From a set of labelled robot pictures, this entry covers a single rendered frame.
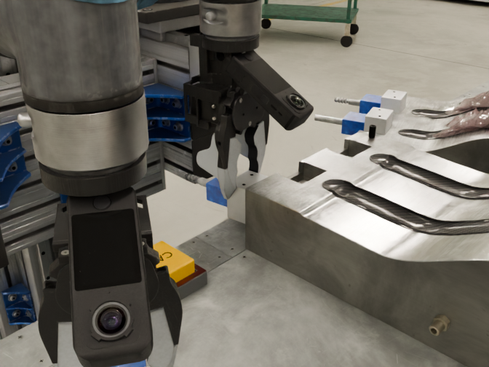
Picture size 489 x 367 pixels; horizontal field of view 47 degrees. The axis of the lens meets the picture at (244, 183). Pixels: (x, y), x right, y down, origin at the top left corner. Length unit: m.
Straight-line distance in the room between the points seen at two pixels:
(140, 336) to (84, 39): 0.17
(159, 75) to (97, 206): 0.70
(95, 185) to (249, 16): 0.37
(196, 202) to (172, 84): 1.49
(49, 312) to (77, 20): 0.21
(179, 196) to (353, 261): 1.96
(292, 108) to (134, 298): 0.38
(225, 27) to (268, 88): 0.09
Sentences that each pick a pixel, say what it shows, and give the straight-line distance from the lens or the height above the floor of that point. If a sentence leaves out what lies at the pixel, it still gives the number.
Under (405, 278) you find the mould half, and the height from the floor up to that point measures 0.87.
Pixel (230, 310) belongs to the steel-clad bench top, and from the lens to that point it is 0.65.
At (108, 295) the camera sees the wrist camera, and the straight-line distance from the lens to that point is 0.36.
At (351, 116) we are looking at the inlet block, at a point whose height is 0.87.
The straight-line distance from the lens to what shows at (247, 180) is 0.77.
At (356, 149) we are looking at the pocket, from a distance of 0.85.
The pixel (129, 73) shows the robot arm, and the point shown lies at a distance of 0.36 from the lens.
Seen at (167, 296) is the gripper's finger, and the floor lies 0.95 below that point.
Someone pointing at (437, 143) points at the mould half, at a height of 0.86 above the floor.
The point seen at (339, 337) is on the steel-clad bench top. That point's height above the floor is 0.80.
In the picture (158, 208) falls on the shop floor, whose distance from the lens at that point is 2.46.
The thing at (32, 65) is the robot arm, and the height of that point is 1.13.
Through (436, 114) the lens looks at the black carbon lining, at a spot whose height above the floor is 0.85.
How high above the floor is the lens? 1.22
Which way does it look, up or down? 28 degrees down
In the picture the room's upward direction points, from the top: straight up
